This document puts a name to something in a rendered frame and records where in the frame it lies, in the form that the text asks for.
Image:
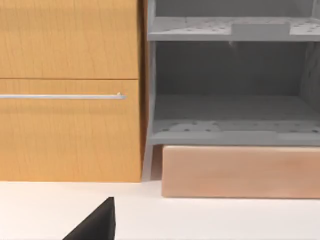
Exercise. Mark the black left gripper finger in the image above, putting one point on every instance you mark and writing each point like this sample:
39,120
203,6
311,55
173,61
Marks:
102,222

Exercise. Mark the wooden cupboard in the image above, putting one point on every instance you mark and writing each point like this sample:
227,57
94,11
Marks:
143,100

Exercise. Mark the plain wooden drawer front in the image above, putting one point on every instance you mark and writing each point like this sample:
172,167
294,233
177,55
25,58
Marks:
67,37

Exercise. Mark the pale wooden drawer front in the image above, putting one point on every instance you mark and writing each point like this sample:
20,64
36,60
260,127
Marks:
240,172

